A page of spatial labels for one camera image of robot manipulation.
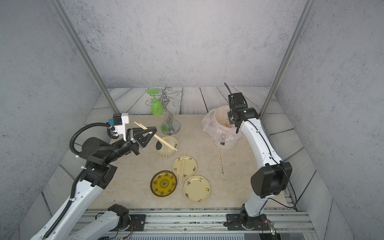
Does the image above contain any silver metal hook stand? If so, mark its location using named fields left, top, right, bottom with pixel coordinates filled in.
left=158, top=87, right=184, bottom=136

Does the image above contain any yellow patterned plate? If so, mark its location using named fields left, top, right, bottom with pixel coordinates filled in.
left=150, top=171, right=178, bottom=197

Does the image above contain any cream plate with black spot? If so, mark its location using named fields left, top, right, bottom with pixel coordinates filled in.
left=156, top=136, right=179, bottom=157

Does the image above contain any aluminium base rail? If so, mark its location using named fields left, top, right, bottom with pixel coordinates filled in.
left=73, top=209, right=319, bottom=240

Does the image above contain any white bucket with pink bag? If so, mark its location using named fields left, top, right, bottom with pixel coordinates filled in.
left=202, top=106, right=243, bottom=150

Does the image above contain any right aluminium frame post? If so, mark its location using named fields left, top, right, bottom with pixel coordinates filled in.
left=260, top=0, right=316, bottom=118

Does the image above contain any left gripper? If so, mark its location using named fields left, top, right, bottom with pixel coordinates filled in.
left=102, top=129, right=155, bottom=167

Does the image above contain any left aluminium frame post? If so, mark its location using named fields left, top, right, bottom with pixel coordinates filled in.
left=49, top=0, right=121, bottom=114

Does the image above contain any cream floral plate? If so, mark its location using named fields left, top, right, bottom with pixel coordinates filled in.
left=183, top=175, right=211, bottom=204
left=172, top=155, right=197, bottom=179

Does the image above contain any cream floral plate middle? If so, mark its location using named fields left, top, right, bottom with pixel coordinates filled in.
left=172, top=155, right=197, bottom=179

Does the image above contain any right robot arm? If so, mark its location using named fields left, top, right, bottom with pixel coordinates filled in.
left=228, top=93, right=293, bottom=230

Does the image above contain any aluminium frame post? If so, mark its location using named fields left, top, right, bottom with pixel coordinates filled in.
left=49, top=0, right=121, bottom=114
left=260, top=0, right=316, bottom=118

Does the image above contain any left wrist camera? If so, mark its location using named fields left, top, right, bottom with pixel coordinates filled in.
left=107, top=113, right=129, bottom=141

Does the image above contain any cream floral plate front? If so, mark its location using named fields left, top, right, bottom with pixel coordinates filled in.
left=183, top=175, right=211, bottom=204

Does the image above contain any green plastic spoon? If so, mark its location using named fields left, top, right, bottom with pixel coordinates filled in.
left=146, top=89, right=164, bottom=116

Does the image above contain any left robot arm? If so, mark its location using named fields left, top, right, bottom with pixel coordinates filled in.
left=32, top=123, right=157, bottom=240

